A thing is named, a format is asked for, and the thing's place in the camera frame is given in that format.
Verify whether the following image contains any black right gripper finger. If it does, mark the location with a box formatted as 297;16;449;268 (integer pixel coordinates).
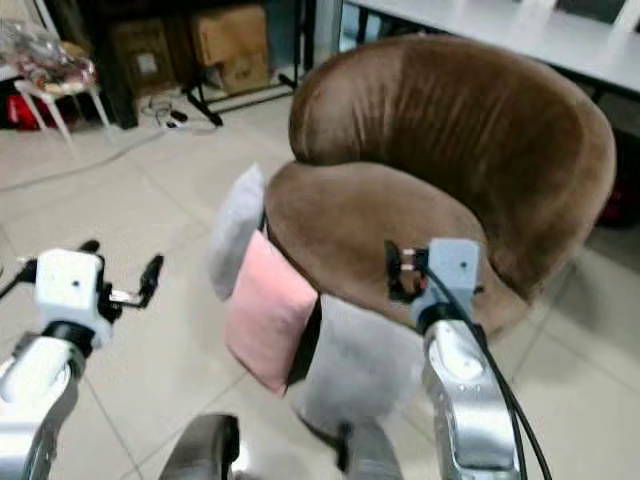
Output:
384;240;409;302

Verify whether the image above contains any large grey pillow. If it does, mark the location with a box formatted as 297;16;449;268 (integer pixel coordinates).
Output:
290;295;431;442

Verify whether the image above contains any small grey fluffy pillow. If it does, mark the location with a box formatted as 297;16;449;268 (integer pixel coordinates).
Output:
210;165;267;302

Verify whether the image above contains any pink pillow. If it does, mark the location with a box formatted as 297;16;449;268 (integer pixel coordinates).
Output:
225;232;321;397

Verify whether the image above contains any brown velvet round sofa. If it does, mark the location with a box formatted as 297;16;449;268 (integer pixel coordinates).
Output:
265;35;618;342

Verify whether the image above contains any red bag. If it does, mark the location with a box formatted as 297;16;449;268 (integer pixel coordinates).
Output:
7;92;63;132

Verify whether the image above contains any white stool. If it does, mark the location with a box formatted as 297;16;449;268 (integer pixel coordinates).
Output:
15;80;117;153

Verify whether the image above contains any grey left robot leg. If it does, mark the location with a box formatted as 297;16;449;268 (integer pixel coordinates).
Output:
159;412;242;480

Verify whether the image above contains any grey robot leg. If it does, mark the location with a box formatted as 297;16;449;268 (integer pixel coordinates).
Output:
335;420;407;480
159;412;242;480

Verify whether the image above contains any grey right robot leg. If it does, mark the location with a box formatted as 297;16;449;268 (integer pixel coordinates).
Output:
335;420;407;480

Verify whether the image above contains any black metal rack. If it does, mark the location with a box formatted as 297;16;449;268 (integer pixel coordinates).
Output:
50;0;312;132

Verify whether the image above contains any dark labelled cardboard box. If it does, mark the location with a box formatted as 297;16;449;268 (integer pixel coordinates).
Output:
110;18;177;97

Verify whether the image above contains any clear plastic bag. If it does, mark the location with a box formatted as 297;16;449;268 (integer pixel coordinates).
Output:
0;20;102;97

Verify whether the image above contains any dark red backpack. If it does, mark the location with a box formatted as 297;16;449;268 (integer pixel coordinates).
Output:
600;184;640;228

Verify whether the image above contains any small printed cardboard box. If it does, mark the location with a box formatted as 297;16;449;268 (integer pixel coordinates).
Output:
218;50;272;96

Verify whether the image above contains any long white table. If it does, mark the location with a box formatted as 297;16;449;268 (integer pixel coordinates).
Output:
344;0;640;98

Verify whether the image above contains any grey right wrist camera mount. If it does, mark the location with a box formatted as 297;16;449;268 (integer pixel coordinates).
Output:
410;238;482;326

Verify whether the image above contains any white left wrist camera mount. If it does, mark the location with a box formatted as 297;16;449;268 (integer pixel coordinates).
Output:
34;249;107;327

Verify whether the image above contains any grey floor cable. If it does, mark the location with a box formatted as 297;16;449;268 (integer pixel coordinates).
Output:
0;128;163;193

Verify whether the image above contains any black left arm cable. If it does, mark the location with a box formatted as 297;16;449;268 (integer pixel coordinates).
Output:
0;258;39;301

